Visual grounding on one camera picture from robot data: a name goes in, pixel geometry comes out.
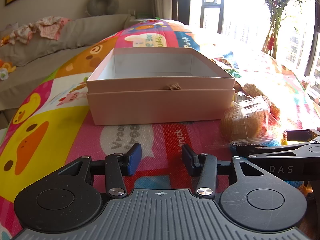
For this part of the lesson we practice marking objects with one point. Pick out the pink cardboard box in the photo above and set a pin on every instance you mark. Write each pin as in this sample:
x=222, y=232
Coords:
x=158, y=85

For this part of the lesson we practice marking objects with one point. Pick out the pink floral cloth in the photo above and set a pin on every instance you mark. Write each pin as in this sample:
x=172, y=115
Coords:
x=48, y=27

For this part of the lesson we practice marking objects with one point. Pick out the orange yellow baby toy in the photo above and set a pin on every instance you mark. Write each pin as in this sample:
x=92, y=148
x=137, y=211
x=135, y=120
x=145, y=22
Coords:
x=5, y=69

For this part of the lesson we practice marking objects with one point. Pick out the brown bread bun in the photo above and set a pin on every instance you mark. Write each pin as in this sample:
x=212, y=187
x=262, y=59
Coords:
x=250, y=122

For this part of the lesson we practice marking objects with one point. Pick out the window frame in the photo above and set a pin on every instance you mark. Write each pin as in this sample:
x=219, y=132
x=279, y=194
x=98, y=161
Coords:
x=212, y=12

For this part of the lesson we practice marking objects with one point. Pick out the grey sofa bed cushion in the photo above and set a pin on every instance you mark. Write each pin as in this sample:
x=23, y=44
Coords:
x=41, y=56

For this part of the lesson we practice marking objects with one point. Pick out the grey neck pillow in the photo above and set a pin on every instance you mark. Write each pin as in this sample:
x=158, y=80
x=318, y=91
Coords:
x=102, y=7

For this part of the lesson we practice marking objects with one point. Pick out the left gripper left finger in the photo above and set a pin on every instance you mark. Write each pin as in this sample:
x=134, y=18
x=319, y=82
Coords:
x=114, y=167

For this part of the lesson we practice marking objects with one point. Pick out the colourful cartoon play mat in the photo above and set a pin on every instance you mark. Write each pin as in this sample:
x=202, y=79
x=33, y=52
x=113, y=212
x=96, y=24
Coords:
x=159, y=132

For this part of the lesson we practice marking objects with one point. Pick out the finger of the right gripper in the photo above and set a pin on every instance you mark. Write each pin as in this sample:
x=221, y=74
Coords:
x=302, y=135

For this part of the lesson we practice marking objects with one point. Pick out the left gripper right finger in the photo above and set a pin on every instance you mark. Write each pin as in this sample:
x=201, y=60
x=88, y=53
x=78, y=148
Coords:
x=244, y=177

